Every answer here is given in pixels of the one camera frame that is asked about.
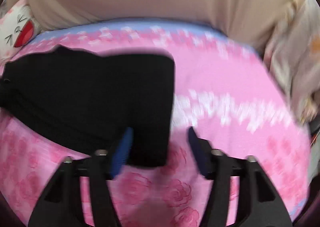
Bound black pants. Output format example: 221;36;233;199
1;46;175;168

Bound pale pink blanket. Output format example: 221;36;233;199
264;0;319;125

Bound pink rose bed sheet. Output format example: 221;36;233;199
1;20;310;226

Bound white cartoon face pillow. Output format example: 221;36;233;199
1;0;42;64

